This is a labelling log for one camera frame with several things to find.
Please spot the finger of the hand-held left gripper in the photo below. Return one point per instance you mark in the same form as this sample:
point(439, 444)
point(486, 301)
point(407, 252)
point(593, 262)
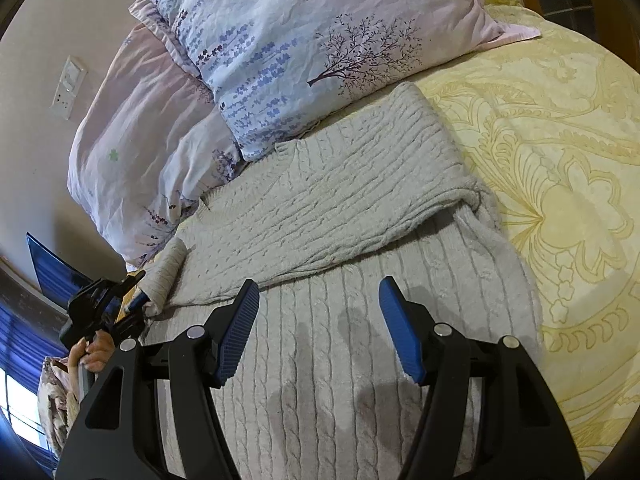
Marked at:
point(127, 326)
point(135, 302)

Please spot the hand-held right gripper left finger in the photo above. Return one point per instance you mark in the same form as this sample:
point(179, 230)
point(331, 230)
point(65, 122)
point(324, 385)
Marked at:
point(235, 332)

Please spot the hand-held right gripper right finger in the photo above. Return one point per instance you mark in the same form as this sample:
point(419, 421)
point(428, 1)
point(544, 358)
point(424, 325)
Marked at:
point(400, 325)

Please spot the grey knitted sweater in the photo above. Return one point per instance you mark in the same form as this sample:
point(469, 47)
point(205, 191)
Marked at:
point(325, 210)

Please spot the person's left hand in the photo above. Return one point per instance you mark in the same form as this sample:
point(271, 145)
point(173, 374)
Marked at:
point(95, 350)

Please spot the dark flat screen monitor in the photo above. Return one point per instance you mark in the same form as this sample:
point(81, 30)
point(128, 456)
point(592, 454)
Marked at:
point(52, 272)

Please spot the blue curtain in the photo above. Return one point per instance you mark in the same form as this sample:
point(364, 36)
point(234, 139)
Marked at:
point(22, 340)

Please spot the floral patterned cloth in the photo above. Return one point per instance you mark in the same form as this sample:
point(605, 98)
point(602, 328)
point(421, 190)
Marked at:
point(55, 400)

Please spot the window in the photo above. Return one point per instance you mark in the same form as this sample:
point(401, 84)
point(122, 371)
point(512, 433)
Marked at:
point(20, 410)

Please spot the pink floral pillow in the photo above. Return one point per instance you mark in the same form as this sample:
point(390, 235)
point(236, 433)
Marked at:
point(145, 150)

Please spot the yellow patterned bed sheet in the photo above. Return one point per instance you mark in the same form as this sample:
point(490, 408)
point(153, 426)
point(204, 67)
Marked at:
point(565, 210)

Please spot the tree print pillow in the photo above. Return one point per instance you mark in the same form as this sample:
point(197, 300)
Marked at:
point(300, 50)

